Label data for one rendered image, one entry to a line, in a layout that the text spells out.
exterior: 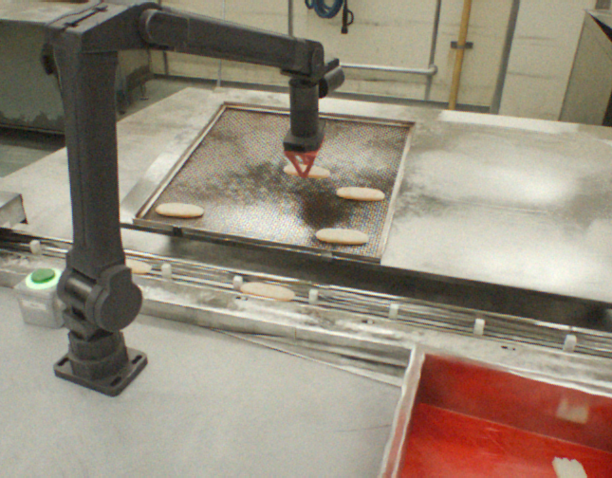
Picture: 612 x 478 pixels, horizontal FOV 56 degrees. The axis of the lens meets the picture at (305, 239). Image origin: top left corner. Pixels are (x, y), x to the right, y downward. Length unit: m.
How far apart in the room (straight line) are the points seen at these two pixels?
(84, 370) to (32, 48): 2.99
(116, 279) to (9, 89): 3.19
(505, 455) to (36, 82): 3.40
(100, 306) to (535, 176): 0.92
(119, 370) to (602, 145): 1.14
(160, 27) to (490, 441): 0.70
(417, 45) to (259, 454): 4.03
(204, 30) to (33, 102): 3.07
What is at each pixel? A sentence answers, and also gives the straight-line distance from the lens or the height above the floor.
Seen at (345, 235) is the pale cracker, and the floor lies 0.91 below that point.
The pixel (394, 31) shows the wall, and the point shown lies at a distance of 4.61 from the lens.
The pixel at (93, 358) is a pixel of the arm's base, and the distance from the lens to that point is 0.92.
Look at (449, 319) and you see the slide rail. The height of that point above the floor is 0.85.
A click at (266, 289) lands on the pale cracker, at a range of 1.03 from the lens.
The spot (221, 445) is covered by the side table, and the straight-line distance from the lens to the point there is 0.84.
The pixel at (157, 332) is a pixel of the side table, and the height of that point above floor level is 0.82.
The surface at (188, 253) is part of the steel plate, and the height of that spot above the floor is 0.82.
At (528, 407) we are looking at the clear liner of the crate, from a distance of 0.87.
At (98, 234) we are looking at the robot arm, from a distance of 0.83.
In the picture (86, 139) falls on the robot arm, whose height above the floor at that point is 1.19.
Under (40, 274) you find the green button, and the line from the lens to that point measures 1.07.
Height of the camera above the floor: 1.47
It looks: 31 degrees down
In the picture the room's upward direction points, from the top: 1 degrees clockwise
